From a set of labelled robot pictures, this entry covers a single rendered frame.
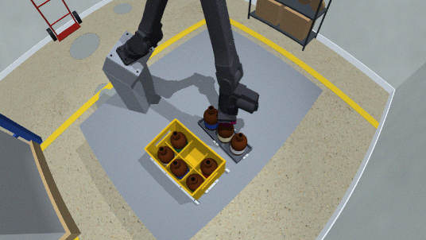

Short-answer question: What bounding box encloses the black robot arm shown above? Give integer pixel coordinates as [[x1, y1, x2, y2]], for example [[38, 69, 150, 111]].
[[116, 0, 259, 115]]

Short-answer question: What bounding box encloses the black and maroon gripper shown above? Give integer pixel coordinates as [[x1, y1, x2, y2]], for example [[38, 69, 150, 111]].
[[218, 100, 236, 127]]

